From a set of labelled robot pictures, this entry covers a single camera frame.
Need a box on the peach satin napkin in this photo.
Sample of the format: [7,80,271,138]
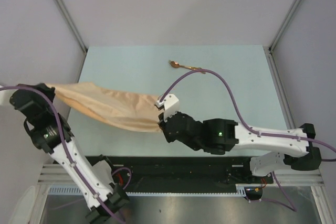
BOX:
[46,82,161,133]

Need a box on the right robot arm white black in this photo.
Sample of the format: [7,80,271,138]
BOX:
[158,112,322,183]

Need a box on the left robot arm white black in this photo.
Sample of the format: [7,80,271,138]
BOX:
[1,83,129,223]

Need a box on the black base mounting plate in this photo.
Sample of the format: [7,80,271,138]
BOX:
[86,155,280,194]

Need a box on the copper spoon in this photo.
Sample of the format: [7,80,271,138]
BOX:
[169,60,206,74]

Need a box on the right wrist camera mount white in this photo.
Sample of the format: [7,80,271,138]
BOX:
[155,94,180,122]

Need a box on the aluminium cross rail front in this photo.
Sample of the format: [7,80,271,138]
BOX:
[38,164,324,186]

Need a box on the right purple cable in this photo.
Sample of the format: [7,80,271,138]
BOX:
[159,69,336,212]

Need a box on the purple cable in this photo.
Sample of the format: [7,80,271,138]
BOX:
[0,84,133,224]
[159,69,336,212]

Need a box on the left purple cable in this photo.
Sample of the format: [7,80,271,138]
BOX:
[0,84,133,224]

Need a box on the aluminium frame rail right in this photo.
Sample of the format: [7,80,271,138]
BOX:
[264,47,303,158]

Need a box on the aluminium frame post left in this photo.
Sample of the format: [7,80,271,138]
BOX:
[53,0,88,56]

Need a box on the aluminium frame post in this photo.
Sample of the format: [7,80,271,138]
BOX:
[268,0,303,53]
[53,0,88,56]

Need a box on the aluminium frame post right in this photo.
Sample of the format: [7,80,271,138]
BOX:
[268,0,303,53]

